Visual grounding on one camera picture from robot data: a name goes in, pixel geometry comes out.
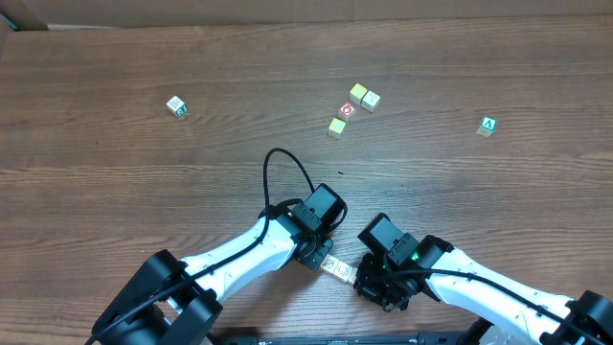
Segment white block red side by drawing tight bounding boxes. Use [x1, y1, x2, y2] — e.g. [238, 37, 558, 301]
[320, 254, 339, 274]

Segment white block green edge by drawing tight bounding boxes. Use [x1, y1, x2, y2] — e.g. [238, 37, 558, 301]
[333, 262, 354, 284]

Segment white wooden number block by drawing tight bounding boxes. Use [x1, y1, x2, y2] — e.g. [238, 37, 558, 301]
[348, 268, 357, 285]

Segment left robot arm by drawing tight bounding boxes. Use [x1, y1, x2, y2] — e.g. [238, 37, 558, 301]
[91, 184, 347, 344]

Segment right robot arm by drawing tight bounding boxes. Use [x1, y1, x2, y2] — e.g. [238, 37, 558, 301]
[353, 214, 612, 344]

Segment yellow block middle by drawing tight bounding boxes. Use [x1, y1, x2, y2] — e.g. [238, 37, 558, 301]
[328, 118, 346, 139]

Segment white block beside yellow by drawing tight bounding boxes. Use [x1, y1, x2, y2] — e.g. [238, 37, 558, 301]
[361, 90, 380, 113]

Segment yellow block top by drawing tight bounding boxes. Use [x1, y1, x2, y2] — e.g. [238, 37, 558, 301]
[349, 83, 368, 105]

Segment green letter block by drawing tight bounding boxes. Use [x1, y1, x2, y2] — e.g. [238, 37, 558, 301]
[476, 116, 498, 137]

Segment white block green side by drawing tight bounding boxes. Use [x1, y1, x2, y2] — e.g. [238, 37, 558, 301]
[167, 96, 188, 118]

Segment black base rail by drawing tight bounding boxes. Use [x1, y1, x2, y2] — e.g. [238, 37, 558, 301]
[204, 318, 492, 345]

